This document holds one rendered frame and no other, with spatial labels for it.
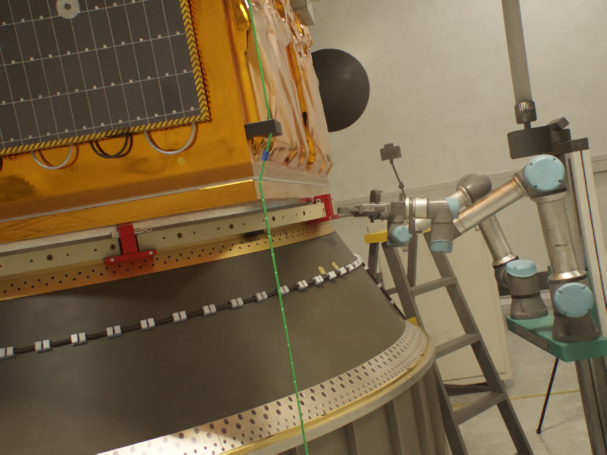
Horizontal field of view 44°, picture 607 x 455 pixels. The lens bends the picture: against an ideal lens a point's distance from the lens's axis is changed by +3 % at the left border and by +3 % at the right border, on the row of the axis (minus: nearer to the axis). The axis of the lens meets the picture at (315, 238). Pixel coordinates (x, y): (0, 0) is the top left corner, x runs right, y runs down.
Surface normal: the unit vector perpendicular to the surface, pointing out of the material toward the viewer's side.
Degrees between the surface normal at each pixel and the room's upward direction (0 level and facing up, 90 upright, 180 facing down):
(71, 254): 90
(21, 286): 62
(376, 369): 43
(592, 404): 90
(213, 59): 88
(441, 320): 90
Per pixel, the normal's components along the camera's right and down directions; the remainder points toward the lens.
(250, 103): 0.69, -0.07
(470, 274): -0.08, 0.06
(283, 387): 0.45, -0.52
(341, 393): 0.36, -0.78
